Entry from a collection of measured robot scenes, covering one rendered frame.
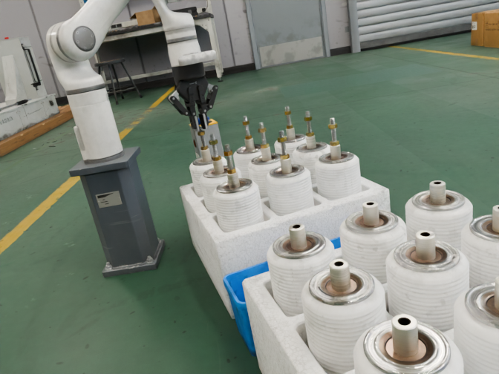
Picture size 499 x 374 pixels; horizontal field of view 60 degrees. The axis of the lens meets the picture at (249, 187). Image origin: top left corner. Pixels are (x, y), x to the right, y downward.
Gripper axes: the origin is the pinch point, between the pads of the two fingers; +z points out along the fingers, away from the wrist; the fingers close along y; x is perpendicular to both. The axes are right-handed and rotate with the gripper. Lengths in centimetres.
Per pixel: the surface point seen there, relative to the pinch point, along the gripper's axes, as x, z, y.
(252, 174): 14.9, 12.0, -3.7
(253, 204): 27.7, 13.2, 5.0
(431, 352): 78, 10, 18
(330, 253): 57, 11, 11
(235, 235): 29.2, 17.1, 11.1
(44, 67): -550, -14, -52
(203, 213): 13.6, 17.1, 10.1
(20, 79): -352, -10, 0
